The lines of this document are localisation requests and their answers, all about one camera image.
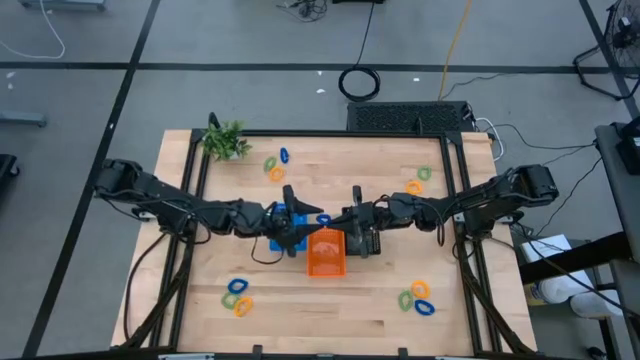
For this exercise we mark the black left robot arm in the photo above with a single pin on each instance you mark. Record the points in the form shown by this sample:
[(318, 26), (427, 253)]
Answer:
[(165, 197)]

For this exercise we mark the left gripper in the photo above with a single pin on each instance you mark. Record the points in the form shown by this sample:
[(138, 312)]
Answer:
[(275, 220)]

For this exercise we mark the black computer case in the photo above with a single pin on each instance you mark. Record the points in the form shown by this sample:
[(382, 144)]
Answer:
[(410, 117)]

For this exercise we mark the blue plastic basket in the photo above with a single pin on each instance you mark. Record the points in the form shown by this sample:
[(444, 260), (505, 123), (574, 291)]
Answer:
[(300, 220)]

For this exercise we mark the black floor fan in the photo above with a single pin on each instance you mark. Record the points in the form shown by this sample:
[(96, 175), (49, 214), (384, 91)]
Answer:
[(622, 30)]

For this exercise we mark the grey table foot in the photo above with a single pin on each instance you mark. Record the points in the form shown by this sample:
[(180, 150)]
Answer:
[(62, 4), (22, 119)]

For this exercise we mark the white paper towel roll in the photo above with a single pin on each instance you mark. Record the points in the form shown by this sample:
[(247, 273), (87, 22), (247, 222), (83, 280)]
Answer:
[(560, 290)]

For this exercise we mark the grey side table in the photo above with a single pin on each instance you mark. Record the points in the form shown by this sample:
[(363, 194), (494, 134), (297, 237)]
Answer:
[(617, 200)]

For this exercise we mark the black aluminium table frame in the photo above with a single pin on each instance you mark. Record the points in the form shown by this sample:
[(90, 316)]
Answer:
[(320, 133)]

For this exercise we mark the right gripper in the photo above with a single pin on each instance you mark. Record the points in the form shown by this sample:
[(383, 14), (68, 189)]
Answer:
[(372, 217)]

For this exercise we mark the black caster base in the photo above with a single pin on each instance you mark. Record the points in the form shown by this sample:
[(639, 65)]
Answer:
[(6, 165)]

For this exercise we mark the black device box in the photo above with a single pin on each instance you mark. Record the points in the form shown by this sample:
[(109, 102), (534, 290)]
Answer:
[(631, 150)]

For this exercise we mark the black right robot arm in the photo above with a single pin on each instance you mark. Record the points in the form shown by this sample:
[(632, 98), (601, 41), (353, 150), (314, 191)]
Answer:
[(490, 192)]

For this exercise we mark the orange plastic basket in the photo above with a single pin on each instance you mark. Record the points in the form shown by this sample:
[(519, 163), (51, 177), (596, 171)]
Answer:
[(325, 255)]

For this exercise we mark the black curved bracket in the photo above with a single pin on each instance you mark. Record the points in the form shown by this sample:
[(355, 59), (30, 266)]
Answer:
[(214, 120)]

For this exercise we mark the dark cart frame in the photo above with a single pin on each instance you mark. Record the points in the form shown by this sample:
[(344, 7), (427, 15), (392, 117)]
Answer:
[(575, 257)]

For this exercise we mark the potted green plant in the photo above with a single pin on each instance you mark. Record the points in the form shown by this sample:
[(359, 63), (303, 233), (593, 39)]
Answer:
[(225, 142)]

